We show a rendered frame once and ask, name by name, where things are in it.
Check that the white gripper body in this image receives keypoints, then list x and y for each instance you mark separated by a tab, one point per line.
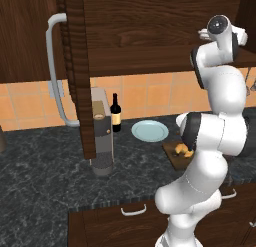
242	34

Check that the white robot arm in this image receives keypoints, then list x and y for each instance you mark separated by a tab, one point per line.
206	131

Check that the golden croissant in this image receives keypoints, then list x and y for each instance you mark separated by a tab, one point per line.
181	149

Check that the brown wooden cutting board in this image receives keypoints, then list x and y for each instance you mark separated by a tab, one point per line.
173	156

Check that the open dark wood cabinet door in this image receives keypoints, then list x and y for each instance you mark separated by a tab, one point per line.
81	74

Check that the closed dark wood cabinet door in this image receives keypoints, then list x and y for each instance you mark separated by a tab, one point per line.
23	34

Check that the grey hanging kitchen tool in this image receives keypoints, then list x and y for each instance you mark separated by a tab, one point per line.
253	86

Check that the light blue plate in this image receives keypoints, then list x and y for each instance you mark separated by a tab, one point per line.
150	131

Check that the dark wine bottle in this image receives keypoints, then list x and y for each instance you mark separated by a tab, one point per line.
116	117

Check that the grey coffee machine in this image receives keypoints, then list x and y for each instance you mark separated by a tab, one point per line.
102	141

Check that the dark wood drawer front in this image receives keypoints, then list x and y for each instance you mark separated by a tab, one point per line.
233	221
106	227

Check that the dark wood wall cabinet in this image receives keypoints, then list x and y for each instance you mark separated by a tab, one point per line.
143	27

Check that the grey wall socket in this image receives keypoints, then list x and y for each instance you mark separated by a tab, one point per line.
60	88

